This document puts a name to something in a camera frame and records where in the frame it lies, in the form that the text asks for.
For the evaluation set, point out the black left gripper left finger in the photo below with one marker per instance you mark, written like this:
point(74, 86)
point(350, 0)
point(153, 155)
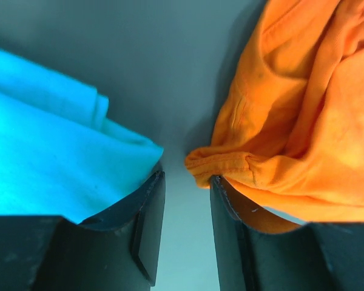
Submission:
point(116, 249)

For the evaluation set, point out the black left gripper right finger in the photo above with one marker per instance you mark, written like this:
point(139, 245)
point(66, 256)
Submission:
point(258, 250)

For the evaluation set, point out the orange t-shirt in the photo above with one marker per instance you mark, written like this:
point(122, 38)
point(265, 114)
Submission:
point(290, 135)

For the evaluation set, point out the folded light blue t-shirt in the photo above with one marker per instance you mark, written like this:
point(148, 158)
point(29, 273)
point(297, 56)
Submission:
point(59, 152)

